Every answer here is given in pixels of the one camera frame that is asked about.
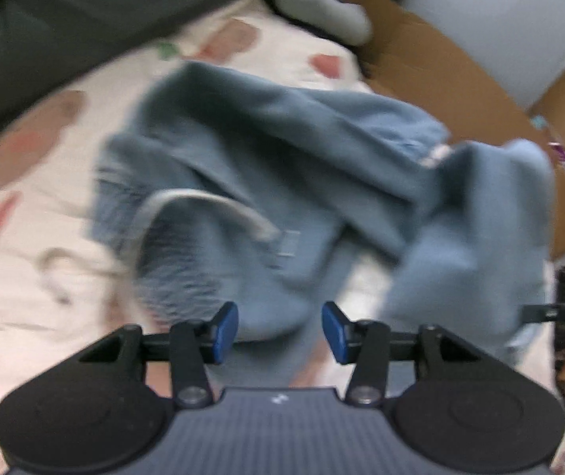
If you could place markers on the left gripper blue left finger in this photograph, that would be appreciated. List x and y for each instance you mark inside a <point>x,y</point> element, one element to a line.
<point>188,347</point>

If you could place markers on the blue denim pants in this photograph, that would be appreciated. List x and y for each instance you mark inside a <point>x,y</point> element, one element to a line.
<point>227,187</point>

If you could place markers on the brown cardboard sheet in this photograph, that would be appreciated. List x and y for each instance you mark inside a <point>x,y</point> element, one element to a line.
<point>409,59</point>

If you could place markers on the cream bear print bedsheet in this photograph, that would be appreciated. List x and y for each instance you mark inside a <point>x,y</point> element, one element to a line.
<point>58,289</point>

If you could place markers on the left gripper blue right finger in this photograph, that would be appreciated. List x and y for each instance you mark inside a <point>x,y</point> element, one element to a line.
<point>371,346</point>

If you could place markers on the grey neck pillow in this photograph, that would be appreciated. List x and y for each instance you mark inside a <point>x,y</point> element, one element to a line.
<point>346,22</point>

